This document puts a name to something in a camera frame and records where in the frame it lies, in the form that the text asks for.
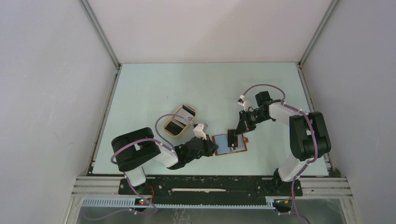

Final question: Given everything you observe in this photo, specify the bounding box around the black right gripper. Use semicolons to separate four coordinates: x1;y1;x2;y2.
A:
234;109;269;136

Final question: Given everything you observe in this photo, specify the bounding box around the brown leather card holder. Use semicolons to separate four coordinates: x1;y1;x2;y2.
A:
212;133;250;156

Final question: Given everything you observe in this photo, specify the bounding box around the oval wooden tray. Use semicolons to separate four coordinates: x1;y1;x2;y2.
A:
163;105;195;137

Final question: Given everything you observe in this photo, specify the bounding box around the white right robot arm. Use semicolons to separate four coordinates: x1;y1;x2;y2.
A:
227;91;331;195

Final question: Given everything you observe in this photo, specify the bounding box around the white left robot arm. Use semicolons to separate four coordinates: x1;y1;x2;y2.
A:
111;124;219;194

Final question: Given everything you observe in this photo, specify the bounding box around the black card in tray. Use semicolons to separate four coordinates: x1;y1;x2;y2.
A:
164;121;184;136

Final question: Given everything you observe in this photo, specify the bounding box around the grey card in tray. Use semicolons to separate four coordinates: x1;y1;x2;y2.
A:
178;105;196;119

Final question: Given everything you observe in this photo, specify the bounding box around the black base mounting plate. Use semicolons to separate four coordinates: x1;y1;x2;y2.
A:
135;175;303;205

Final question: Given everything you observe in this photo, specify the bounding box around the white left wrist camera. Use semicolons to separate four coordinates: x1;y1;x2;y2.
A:
193;123;207;140

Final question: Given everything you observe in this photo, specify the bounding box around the aluminium corner frame post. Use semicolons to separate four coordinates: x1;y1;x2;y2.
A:
298;0;341;68

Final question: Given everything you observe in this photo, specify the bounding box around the light blue cable duct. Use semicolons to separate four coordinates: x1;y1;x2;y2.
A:
81;197;275;209

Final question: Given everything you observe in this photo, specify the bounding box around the left aluminium corner post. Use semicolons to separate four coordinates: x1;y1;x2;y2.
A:
78;0;121;69

